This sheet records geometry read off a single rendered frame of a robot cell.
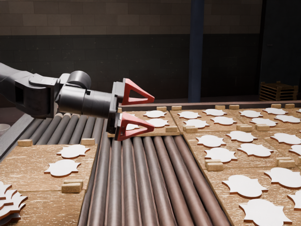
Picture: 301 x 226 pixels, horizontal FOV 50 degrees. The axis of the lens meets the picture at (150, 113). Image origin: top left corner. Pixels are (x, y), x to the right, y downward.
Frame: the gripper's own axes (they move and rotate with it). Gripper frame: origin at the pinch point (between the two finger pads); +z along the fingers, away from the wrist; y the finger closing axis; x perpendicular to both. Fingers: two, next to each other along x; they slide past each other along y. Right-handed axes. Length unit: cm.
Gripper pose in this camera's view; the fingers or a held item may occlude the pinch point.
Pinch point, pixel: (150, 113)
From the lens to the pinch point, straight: 72.8
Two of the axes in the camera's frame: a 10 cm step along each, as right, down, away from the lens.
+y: 0.0, -6.6, 7.5
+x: -2.1, 7.4, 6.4
